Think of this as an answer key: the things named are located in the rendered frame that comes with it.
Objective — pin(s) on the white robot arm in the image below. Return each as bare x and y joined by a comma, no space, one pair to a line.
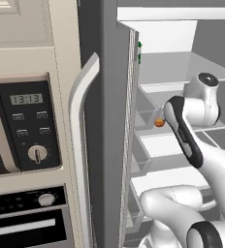
214,168

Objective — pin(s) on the grey fridge door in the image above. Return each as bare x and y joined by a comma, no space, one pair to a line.
112,97

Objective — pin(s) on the orange peach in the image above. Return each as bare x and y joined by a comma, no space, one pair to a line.
159,122

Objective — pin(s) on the grey fridge with white shelves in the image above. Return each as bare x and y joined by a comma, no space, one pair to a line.
169,35

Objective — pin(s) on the small green item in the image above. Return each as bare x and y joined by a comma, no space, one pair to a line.
139,51

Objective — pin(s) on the silver microwave knob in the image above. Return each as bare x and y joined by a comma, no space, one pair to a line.
37,153

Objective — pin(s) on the black and cream microwave oven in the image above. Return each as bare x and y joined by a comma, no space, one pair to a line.
27,132

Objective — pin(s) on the white oven knob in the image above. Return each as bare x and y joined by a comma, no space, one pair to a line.
46,200

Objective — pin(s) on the cream cupboard housing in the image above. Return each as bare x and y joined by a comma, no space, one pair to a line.
64,35

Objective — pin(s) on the cream cupboard door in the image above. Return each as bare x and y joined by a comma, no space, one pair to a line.
3,6

